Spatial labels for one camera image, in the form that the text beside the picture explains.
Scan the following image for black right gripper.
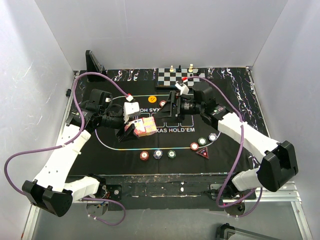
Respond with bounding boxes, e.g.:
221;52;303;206
153;90;204;123

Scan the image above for red chips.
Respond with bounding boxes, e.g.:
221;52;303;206
190;142;199;151
159;100;166;107

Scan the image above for yellow big blind button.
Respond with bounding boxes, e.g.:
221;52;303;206
148;95;157;103

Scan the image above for red-backed playing card deck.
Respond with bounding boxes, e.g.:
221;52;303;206
136;116;157;137

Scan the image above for red poker chip stack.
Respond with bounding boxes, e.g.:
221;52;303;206
140;151;149;161

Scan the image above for blue poker chip stack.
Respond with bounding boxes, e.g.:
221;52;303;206
153;149;163;160

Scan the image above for green chips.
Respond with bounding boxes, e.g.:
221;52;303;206
198;137;207;146

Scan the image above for green poker chip stack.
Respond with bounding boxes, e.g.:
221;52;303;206
167;149;176;159

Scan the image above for black triangular all-in marker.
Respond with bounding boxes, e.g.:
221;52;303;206
196;147;209;159

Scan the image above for red playing card box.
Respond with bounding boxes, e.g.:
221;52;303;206
124;118;146;135

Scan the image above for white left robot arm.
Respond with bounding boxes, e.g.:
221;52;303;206
22;89;157;217

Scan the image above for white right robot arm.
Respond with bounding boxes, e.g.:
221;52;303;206
175;77;299;199

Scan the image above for black white chessboard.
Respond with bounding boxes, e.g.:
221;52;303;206
155;68;208;91

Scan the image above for black poker table mat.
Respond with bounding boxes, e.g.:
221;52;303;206
65;67;254;176

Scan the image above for white chess piece right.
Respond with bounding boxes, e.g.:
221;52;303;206
188;64;194;74

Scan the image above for black card dealer shoe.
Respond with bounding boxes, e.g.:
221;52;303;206
85;50;107;82

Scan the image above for black case corner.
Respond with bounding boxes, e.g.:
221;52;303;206
216;223;278;240

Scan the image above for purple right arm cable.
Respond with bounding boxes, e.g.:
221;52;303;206
182;76;263;219

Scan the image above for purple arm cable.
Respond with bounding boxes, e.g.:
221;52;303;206
4;71;136;226
182;76;263;219

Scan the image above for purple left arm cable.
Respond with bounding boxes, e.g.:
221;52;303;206
4;71;136;226

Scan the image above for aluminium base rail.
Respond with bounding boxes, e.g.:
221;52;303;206
31;180;302;204

